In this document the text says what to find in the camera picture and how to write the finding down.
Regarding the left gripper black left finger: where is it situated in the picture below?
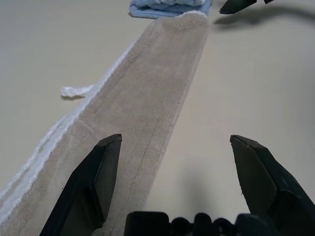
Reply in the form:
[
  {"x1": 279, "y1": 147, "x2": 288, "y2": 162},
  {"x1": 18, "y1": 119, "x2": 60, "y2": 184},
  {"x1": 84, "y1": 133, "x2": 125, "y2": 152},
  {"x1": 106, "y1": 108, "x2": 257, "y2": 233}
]
[{"x1": 39, "y1": 134, "x2": 123, "y2": 236}]

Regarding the blue folded towel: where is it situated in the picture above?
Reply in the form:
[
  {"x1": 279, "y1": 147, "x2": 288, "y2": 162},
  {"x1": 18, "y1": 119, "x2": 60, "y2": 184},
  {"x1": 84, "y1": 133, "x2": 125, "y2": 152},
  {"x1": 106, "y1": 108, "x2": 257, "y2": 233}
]
[{"x1": 129, "y1": 0, "x2": 213, "y2": 20}]

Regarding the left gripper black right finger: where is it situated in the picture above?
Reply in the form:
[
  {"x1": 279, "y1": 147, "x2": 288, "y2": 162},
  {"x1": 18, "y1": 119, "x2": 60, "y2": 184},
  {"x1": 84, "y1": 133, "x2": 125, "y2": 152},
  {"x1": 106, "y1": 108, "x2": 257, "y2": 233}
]
[{"x1": 230, "y1": 134, "x2": 315, "y2": 236}]

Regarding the beige towel with white trim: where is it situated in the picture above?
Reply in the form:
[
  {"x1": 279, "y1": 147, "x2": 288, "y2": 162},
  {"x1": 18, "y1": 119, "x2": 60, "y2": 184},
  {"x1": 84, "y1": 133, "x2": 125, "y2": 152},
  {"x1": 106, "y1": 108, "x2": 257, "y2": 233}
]
[{"x1": 0, "y1": 11, "x2": 210, "y2": 236}]

